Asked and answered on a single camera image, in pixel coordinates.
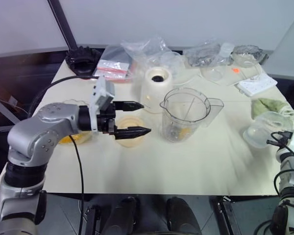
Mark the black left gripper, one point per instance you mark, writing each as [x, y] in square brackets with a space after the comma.
[106, 122]

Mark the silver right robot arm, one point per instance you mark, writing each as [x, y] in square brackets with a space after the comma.
[290, 181]

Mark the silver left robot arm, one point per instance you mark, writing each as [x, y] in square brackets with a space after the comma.
[34, 137]

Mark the white blender base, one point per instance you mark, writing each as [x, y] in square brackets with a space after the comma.
[154, 90]

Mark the clear blender jar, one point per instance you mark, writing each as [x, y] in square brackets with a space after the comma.
[176, 115]

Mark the orange segments pile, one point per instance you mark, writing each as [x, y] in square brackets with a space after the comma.
[66, 140]

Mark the black crumpled stand base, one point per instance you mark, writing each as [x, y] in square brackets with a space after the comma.
[80, 57]

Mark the clear scalloped plastic bowl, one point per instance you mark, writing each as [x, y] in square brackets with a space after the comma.
[84, 138]

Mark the red striped zip bags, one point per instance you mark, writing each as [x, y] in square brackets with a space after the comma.
[111, 67]

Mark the orange segment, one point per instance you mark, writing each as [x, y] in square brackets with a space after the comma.
[185, 133]

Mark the clear plastic lidded container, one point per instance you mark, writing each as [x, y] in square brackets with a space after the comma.
[172, 64]

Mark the clear crumpled plastic bag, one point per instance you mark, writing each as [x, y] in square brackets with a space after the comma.
[144, 50]

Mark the small clear plastic bowl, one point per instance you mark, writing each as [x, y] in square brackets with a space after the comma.
[213, 74]

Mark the plastic bag with dark contents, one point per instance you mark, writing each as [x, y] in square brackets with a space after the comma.
[202, 55]

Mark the dark rounded shape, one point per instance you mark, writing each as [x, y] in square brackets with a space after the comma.
[121, 215]
[183, 218]

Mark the small orange tag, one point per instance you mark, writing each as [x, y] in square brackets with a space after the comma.
[235, 70]

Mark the clear plastic cup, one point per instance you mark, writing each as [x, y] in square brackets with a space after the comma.
[227, 52]

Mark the black slanted pole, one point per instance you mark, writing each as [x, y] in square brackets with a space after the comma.
[63, 22]

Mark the grey metal bar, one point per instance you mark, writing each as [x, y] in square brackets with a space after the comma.
[5, 107]

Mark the clear plastic clamshell container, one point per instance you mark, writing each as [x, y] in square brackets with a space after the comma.
[259, 132]

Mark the white power strip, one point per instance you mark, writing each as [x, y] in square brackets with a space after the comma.
[257, 85]

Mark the green cloth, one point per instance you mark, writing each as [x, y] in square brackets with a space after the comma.
[262, 106]

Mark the clear bowl with black bag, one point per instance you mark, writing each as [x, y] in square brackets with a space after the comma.
[247, 55]

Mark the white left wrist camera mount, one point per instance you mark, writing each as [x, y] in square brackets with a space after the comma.
[101, 91]

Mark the black table frame leg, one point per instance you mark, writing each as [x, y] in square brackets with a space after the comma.
[226, 215]
[91, 220]

